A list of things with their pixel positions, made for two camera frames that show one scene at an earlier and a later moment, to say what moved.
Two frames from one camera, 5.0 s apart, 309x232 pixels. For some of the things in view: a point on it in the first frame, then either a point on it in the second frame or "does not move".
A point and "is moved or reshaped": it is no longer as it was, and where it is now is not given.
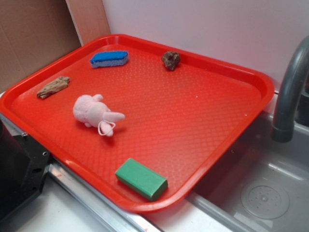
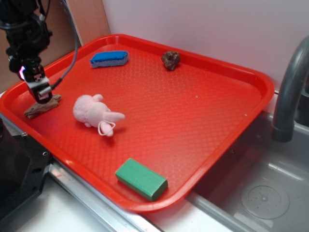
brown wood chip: [59, 83] is moved or reshaped
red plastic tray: [137, 121] does not move
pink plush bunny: [93, 113] does not move
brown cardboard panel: [35, 33] does not move
